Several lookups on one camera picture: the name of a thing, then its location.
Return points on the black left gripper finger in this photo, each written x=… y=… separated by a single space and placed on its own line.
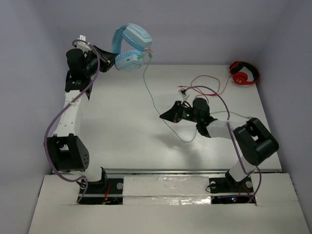
x=105 y=66
x=103 y=55

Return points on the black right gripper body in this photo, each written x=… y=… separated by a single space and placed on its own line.
x=185 y=113

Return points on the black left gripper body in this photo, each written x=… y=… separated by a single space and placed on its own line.
x=100 y=59

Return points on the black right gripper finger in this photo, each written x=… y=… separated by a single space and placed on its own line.
x=169 y=117
x=173 y=111

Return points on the light blue headphones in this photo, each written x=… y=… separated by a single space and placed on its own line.
x=131 y=43

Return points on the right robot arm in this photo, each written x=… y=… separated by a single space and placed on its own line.
x=252 y=141

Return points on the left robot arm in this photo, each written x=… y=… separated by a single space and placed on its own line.
x=64 y=149

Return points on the red black headphones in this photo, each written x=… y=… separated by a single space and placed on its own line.
x=241 y=78

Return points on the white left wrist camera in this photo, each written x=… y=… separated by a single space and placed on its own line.
x=81 y=43

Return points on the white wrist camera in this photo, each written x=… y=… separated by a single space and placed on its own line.
x=81 y=43
x=184 y=95

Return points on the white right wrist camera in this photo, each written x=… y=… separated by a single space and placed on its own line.
x=184 y=95

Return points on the aluminium front rail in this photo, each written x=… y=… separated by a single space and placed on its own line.
x=146 y=171

